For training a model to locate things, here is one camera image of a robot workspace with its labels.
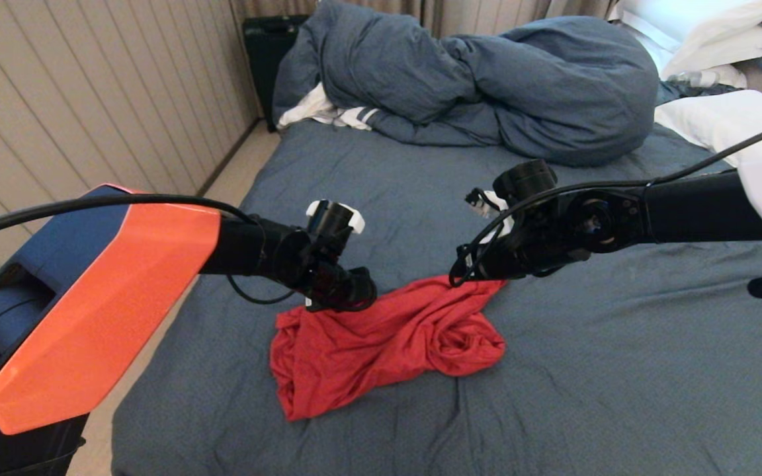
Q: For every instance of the black suitcase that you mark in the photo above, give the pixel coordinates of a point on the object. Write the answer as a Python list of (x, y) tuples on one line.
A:
[(265, 63)]

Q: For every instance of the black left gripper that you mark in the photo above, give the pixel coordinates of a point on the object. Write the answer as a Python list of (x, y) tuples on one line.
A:
[(344, 291)]

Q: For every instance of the white striped garment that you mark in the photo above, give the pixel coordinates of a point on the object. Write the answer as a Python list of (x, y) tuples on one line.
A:
[(308, 109)]

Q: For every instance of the red T-shirt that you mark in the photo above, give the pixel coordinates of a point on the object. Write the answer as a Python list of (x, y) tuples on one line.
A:
[(368, 344)]

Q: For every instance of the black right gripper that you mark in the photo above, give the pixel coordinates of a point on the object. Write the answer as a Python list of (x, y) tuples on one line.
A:
[(533, 254)]

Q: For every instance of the blue-grey bed sheet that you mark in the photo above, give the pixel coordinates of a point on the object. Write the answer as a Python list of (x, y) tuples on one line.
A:
[(619, 363)]

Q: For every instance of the crumpled blue-grey duvet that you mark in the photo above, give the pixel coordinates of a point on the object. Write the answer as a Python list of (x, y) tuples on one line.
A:
[(553, 92)]

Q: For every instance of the large white pillow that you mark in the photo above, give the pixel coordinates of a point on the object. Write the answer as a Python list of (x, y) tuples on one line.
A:
[(718, 119)]

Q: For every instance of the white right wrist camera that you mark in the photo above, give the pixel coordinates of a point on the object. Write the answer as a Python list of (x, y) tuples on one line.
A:
[(487, 205)]

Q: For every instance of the clear plastic bottle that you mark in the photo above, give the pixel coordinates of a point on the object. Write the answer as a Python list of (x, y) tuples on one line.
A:
[(692, 80)]

